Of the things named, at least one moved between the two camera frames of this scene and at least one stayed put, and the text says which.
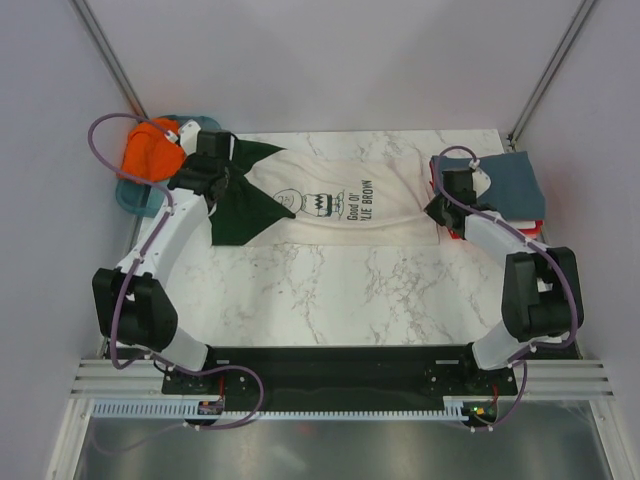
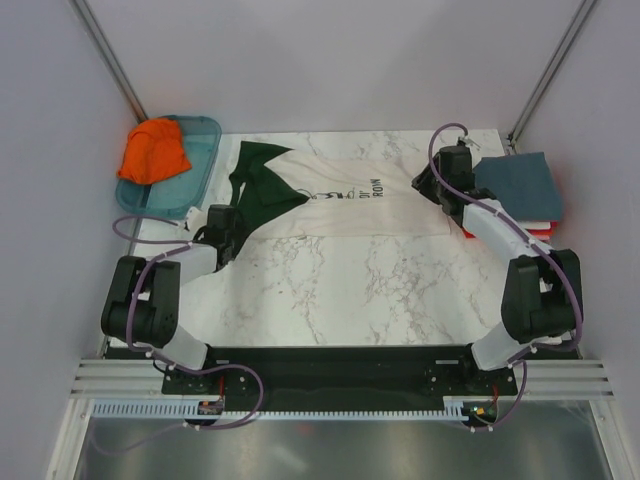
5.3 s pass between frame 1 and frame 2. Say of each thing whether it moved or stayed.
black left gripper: moved
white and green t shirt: moved
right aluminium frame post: stayed
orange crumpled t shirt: stayed
